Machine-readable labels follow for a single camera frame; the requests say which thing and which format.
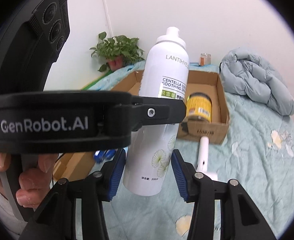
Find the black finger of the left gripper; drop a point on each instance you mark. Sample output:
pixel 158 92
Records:
pixel 149 111

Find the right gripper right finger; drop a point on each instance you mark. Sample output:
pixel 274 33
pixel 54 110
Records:
pixel 240 217

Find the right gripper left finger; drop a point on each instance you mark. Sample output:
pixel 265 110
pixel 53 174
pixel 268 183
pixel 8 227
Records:
pixel 55 217

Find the yellow label clear jar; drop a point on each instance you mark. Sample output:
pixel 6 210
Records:
pixel 198 107

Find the white spray bottle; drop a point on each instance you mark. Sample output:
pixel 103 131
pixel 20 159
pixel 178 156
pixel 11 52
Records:
pixel 162 90

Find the blue stapler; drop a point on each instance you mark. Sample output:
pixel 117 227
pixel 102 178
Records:
pixel 104 155

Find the white lint remover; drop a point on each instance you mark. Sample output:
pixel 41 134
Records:
pixel 203 157

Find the person left hand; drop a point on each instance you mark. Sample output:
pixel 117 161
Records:
pixel 34 182

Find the brown cardboard box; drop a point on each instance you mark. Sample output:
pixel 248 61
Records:
pixel 198 81

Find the potted green plant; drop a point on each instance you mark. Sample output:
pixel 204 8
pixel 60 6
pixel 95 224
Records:
pixel 117 51

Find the light green quilt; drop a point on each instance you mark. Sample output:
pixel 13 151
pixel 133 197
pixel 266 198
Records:
pixel 258 151

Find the small orange glass jar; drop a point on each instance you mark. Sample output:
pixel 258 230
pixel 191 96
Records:
pixel 205 59

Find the light blue down jacket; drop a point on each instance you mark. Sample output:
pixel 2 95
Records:
pixel 245 73

